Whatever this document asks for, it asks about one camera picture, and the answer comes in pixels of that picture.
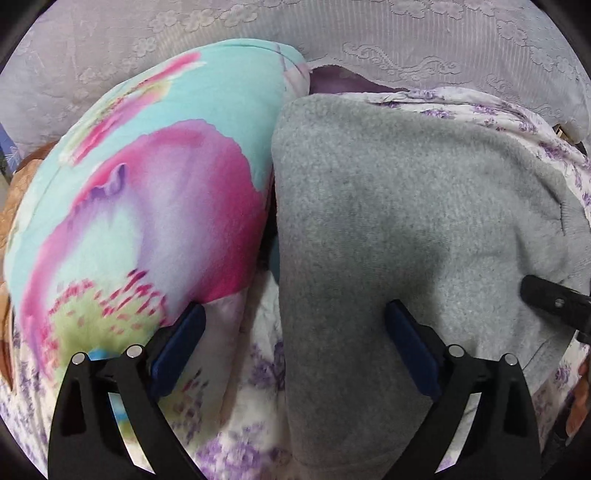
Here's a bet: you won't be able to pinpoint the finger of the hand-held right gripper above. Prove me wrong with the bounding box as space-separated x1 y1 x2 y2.
520 274 591 344

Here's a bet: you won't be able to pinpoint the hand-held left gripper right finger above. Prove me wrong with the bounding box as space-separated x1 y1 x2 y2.
385 299 542 480

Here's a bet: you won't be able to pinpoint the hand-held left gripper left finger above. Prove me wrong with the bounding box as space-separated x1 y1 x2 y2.
47 302 207 480

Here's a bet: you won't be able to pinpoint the grey fleece pants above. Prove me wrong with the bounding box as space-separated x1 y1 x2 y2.
270 93 589 480

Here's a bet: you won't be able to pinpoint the purple floral bed sheet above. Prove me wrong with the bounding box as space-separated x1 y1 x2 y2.
0 87 591 480

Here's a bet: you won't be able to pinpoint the teal pink floral quilt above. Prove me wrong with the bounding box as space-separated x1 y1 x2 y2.
4 39 311 457

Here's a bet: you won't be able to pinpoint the dark purple cloth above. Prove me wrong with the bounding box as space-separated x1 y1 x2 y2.
308 65 398 97

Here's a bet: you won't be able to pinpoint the pale lace cloth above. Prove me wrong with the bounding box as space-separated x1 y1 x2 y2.
0 0 589 153

